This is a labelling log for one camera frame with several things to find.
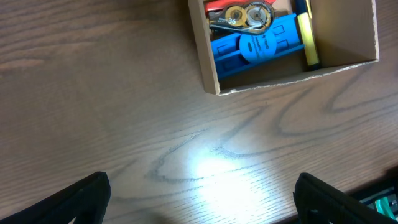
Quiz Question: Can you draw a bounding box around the yellow highlighter pen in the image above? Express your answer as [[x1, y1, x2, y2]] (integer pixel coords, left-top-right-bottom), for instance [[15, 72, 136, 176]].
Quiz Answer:
[[294, 0, 320, 70]]

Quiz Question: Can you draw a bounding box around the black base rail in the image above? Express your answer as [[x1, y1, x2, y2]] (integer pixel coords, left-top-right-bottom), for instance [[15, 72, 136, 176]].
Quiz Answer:
[[350, 177, 397, 221]]

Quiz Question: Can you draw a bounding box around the brown cardboard box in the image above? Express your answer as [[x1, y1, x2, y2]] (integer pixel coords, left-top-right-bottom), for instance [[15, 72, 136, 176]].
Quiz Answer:
[[188, 0, 379, 95]]

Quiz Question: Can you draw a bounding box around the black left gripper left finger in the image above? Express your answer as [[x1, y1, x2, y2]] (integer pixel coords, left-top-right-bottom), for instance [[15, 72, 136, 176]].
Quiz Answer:
[[1, 172, 111, 224]]

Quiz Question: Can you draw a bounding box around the blue plastic staple remover block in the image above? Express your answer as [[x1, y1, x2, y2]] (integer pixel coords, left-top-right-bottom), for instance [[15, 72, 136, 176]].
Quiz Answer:
[[211, 13, 305, 80]]

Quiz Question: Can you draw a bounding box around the orange stapler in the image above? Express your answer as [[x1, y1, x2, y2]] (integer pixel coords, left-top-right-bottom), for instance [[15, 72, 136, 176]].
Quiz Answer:
[[205, 0, 276, 13]]

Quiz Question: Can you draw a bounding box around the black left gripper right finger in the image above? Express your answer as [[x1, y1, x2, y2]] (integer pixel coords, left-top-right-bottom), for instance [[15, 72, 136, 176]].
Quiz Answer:
[[293, 173, 397, 224]]

